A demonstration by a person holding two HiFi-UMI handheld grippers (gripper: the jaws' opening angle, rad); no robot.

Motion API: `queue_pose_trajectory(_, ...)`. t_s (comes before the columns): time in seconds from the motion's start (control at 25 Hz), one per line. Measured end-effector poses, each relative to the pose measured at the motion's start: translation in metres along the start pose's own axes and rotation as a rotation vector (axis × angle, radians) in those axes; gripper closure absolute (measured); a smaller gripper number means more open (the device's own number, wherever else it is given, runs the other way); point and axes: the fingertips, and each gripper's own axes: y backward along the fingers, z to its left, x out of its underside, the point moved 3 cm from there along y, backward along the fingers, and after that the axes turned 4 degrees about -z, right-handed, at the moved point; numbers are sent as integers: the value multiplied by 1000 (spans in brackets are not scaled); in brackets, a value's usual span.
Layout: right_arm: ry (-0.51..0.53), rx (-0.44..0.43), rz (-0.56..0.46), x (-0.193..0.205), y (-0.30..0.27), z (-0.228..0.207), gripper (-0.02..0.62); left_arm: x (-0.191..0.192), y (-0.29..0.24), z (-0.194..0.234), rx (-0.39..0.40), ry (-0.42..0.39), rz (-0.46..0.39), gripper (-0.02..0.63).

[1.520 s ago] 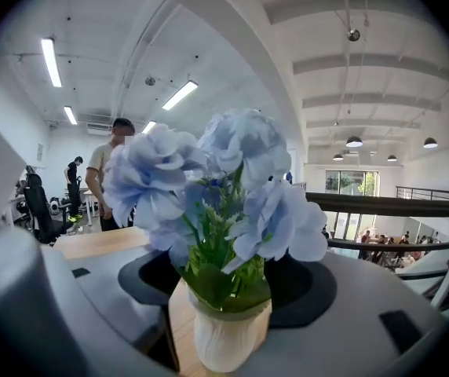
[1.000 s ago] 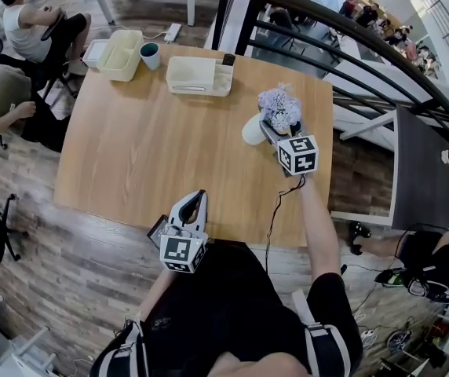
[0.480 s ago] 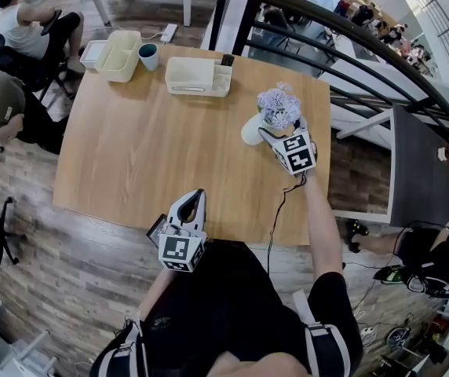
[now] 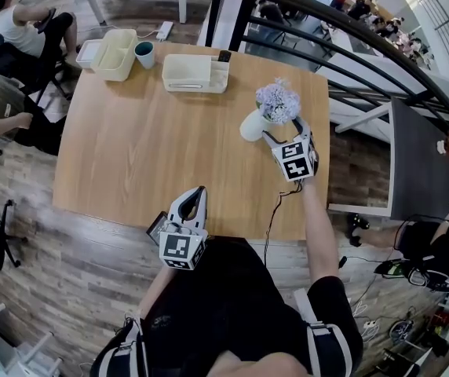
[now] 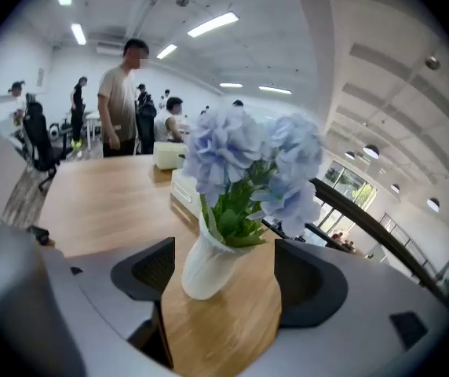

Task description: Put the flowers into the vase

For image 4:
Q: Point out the white shallow tray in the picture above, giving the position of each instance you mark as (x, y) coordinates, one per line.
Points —
(88, 53)

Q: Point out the black metal railing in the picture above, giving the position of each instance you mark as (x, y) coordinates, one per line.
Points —
(214, 18)

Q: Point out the black remote control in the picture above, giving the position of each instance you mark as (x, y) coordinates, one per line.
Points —
(224, 56)

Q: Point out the wooden table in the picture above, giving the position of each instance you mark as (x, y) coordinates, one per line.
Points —
(150, 151)

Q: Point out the teal cup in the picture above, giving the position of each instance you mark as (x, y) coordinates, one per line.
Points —
(144, 55)

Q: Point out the blue flowers bouquet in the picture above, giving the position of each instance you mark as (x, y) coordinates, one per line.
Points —
(277, 102)

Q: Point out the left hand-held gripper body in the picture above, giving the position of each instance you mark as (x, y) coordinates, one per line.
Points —
(179, 246)

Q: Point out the white vase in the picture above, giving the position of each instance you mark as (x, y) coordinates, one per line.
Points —
(252, 126)

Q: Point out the white tissue box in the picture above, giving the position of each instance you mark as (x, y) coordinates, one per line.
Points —
(185, 73)

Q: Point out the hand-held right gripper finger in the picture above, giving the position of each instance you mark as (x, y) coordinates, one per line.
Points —
(301, 126)
(273, 139)

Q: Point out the dark grey table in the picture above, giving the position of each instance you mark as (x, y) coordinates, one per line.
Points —
(417, 163)

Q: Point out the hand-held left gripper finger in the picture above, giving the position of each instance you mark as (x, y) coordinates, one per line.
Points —
(205, 210)
(179, 206)

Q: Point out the person's right forearm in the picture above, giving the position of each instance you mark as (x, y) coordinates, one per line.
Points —
(320, 230)

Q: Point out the cream storage box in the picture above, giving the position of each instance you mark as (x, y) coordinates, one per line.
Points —
(110, 59)

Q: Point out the person's right hand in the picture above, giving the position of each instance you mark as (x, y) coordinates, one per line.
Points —
(316, 159)

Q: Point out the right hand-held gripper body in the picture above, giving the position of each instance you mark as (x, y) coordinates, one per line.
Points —
(295, 161)

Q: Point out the person's head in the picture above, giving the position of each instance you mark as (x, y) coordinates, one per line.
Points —
(248, 367)

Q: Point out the person's black shirt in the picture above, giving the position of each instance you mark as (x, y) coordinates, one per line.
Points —
(228, 297)

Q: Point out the white power strip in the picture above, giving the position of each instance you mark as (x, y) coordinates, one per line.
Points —
(164, 30)

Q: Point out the person's left forearm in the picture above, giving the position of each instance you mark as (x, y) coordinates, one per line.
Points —
(158, 289)

